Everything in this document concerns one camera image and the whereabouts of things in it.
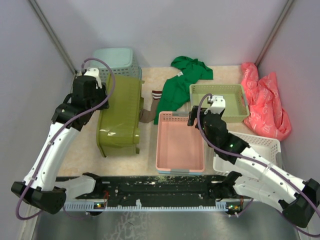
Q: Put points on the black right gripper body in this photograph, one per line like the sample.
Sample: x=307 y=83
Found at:
x=208 y=137

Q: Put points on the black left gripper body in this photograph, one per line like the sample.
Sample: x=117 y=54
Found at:
x=100 y=94

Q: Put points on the pink plastic basket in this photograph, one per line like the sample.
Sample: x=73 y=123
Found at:
x=178 y=146

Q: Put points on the olive green laundry basket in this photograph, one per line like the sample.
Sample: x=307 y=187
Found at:
x=118 y=132

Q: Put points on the light blue laundry basket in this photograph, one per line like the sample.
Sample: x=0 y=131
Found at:
x=121 y=60

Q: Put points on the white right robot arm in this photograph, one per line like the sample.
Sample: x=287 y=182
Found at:
x=253 y=175

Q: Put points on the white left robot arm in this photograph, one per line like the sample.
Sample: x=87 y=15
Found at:
x=39 y=187

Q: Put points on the green shirt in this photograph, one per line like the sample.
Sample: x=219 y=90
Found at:
x=176 y=90

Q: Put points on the light green plastic basket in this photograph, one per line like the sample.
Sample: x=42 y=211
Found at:
x=236 y=109

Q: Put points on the brown striped sock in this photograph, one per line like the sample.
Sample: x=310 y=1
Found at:
x=147 y=116

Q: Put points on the pink plastic bag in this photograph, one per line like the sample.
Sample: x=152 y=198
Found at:
x=267 y=117

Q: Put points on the white plastic basket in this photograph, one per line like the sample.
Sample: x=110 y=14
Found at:
x=268 y=148

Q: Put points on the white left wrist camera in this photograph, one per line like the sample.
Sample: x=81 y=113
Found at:
x=93 y=72

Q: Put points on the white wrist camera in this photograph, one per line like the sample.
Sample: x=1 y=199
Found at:
x=217 y=105
x=93 y=72

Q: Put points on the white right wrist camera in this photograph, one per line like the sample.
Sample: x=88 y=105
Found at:
x=217 y=105

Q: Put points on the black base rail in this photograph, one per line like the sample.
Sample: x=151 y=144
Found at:
x=162 y=190

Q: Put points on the white slotted cable duct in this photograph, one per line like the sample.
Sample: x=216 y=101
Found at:
x=94 y=206

